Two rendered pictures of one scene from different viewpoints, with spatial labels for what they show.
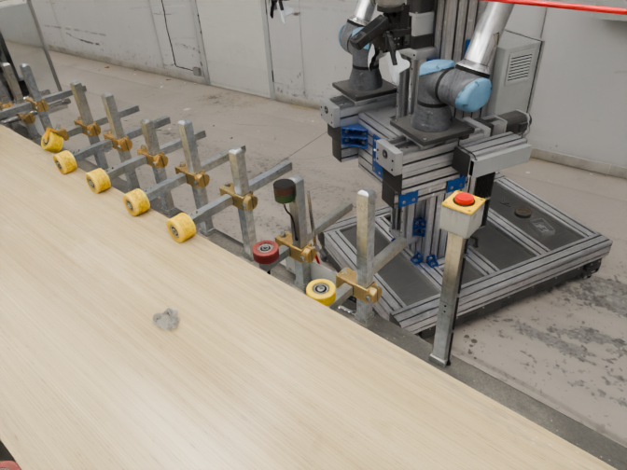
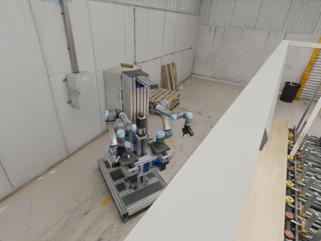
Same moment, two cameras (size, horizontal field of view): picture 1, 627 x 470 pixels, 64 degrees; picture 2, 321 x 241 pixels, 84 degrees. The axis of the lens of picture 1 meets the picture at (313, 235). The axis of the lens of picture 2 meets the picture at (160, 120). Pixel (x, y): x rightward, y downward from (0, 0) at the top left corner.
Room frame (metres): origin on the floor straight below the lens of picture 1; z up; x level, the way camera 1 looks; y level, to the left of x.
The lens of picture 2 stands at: (2.15, 1.52, 2.61)
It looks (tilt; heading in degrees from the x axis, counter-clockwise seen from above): 30 degrees down; 258
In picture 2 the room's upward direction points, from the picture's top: 4 degrees clockwise
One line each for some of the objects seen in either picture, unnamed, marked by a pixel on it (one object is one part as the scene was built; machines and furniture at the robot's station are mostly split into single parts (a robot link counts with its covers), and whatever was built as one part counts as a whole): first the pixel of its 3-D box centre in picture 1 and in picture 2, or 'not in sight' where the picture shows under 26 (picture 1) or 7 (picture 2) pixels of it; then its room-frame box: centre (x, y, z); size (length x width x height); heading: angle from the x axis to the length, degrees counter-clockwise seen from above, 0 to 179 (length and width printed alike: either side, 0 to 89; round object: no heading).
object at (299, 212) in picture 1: (300, 243); not in sight; (1.26, 0.04, 0.87); 0.04 x 0.04 x 0.48; 47
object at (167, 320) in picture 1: (165, 317); not in sight; (0.93, 0.39, 0.91); 0.09 x 0.07 x 0.02; 23
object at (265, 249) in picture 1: (267, 261); not in sight; (1.21, 0.15, 0.85); 0.08 x 0.08 x 0.11
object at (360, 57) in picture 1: (365, 46); (125, 147); (2.19, -0.27, 1.21); 0.13 x 0.12 x 0.14; 16
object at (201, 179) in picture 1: (192, 175); not in sight; (1.61, 0.43, 0.95); 0.14 x 0.06 x 0.05; 47
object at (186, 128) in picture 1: (197, 182); not in sight; (1.60, 0.41, 0.93); 0.04 x 0.04 x 0.48; 47
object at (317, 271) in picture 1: (314, 272); not in sight; (1.26, 0.00, 0.75); 0.26 x 0.01 x 0.10; 47
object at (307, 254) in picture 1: (295, 248); not in sight; (1.27, 0.06, 0.85); 0.14 x 0.06 x 0.05; 47
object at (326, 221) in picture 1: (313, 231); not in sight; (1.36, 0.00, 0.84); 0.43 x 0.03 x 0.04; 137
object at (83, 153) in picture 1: (119, 138); not in sight; (1.98, 0.79, 0.95); 0.50 x 0.04 x 0.04; 137
